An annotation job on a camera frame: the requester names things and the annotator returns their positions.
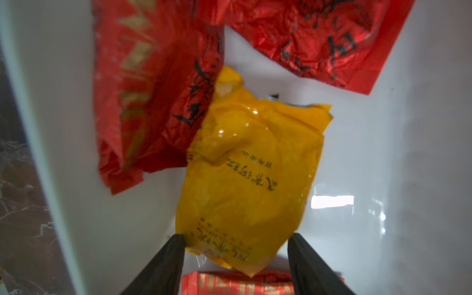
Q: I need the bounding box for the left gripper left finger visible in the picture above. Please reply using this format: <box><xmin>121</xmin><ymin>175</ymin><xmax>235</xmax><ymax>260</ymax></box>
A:
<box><xmin>120</xmin><ymin>234</ymin><xmax>185</xmax><ymax>295</ymax></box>

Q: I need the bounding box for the white plastic storage box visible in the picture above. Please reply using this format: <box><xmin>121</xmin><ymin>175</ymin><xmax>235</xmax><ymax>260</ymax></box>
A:
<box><xmin>1</xmin><ymin>1</ymin><xmax>472</xmax><ymax>295</ymax></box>

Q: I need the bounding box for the red tea bag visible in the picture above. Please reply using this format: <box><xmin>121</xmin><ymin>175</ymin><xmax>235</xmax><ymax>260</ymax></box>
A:
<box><xmin>198</xmin><ymin>0</ymin><xmax>417</xmax><ymax>95</ymax></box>
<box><xmin>180</xmin><ymin>268</ymin><xmax>345</xmax><ymax>295</ymax></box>
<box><xmin>92</xmin><ymin>0</ymin><xmax>224</xmax><ymax>194</ymax></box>

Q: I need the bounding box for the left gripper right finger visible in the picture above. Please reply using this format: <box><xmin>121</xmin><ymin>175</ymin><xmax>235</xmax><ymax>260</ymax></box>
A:
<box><xmin>288</xmin><ymin>233</ymin><xmax>354</xmax><ymax>295</ymax></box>

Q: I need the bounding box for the orange tea bag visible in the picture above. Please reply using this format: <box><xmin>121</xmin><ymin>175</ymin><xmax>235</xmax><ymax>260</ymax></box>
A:
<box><xmin>175</xmin><ymin>66</ymin><xmax>333</xmax><ymax>277</ymax></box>

